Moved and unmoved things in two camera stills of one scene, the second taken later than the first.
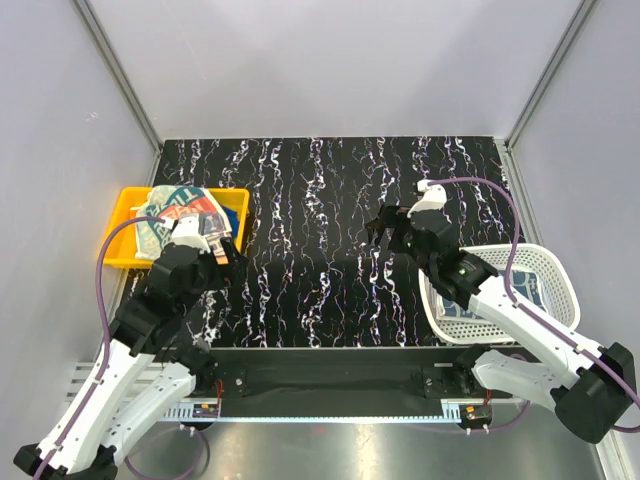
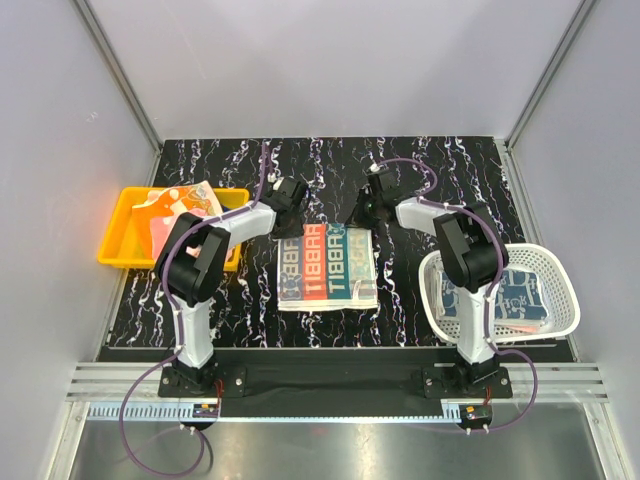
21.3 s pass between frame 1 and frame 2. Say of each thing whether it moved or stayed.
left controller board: stayed
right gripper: moved
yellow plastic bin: stayed
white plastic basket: stayed
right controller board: stayed
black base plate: stayed
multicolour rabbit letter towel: moved
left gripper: moved
